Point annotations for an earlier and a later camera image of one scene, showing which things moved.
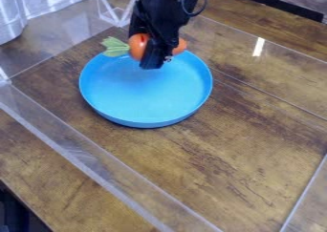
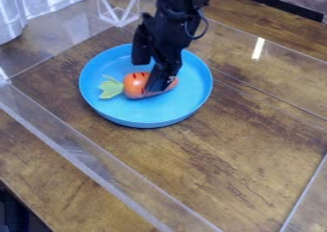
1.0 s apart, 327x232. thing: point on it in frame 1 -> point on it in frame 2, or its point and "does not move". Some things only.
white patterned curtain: [26, 3] does not move
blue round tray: [145, 97] does not move
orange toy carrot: [134, 48] -> [133, 86]
